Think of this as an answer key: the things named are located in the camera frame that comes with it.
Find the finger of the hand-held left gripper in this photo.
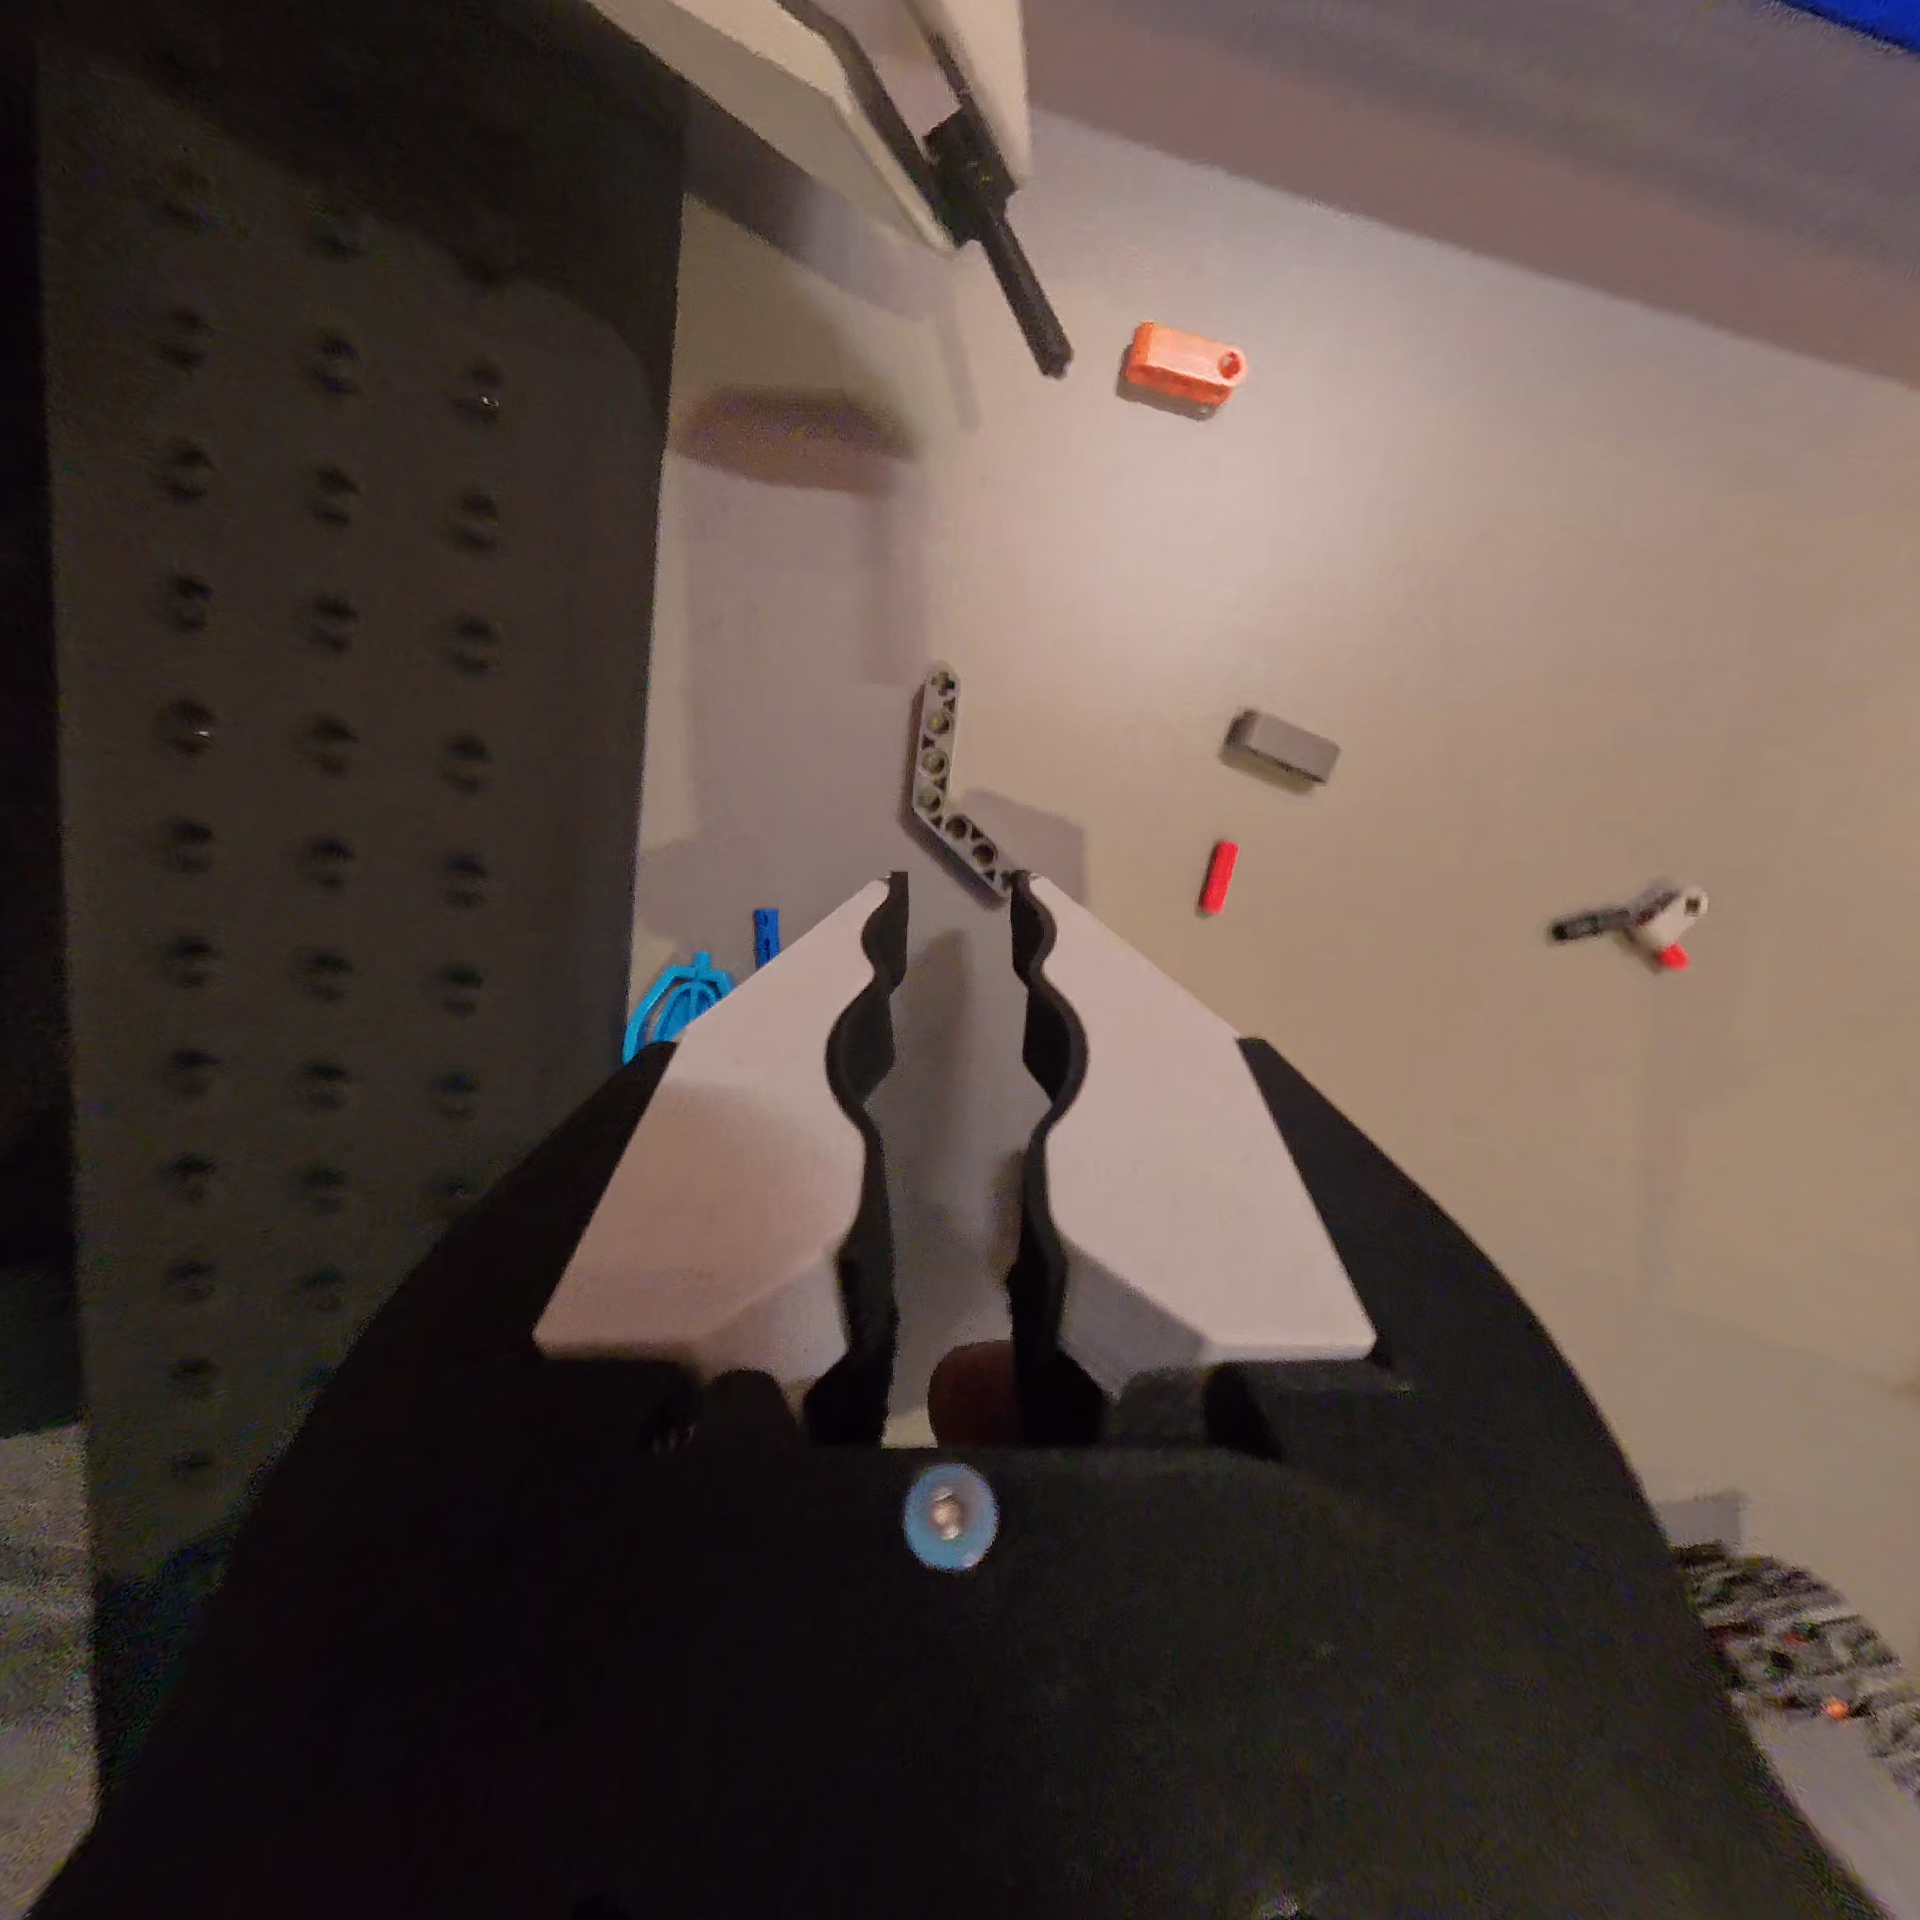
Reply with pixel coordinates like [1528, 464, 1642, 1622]
[584, 0, 964, 251]
[836, 0, 1038, 192]

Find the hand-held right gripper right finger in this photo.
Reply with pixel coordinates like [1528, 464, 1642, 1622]
[1006, 871, 1379, 1450]

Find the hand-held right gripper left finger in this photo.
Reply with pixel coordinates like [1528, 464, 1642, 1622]
[533, 871, 912, 1450]

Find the black toy axle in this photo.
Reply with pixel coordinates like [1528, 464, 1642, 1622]
[919, 112, 1077, 379]

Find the grey bent toy beam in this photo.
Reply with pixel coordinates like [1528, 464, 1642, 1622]
[910, 665, 1023, 906]

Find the small grey connector block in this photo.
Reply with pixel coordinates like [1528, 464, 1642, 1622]
[1220, 708, 1343, 793]

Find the blue plastic toy tool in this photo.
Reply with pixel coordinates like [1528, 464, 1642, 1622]
[621, 948, 741, 1070]

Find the orange toy connector block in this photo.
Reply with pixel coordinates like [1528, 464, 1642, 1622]
[1116, 320, 1251, 419]

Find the white red black connector piece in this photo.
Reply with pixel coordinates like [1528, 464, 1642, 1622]
[1548, 880, 1712, 977]

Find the black studded mat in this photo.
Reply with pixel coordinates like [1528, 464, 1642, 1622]
[0, 0, 684, 1801]

